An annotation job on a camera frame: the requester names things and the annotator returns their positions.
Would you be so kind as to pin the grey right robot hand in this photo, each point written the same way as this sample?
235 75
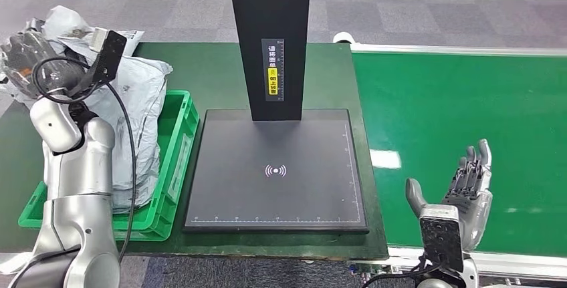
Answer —
474 206

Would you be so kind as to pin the large grey parcel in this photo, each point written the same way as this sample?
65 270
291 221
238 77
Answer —
137 109

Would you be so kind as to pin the green conveyor belt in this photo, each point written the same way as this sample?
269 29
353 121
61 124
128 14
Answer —
465 100

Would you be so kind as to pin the black inbound scanner machine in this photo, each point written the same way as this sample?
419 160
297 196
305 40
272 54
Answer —
274 166

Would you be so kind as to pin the black and yellow label sticker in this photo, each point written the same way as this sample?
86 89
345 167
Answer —
273 80

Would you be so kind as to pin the dark green table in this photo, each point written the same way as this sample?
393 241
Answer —
212 73

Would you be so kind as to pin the green plastic crate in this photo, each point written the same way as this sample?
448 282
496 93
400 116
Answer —
172 157

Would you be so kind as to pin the round silver metal base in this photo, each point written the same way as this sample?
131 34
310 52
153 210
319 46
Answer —
13 263

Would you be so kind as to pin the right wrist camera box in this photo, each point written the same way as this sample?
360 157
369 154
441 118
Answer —
440 237

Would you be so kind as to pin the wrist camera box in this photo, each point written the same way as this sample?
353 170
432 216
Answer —
108 55
440 237

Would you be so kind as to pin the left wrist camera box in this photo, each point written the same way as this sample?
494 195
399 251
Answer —
108 55

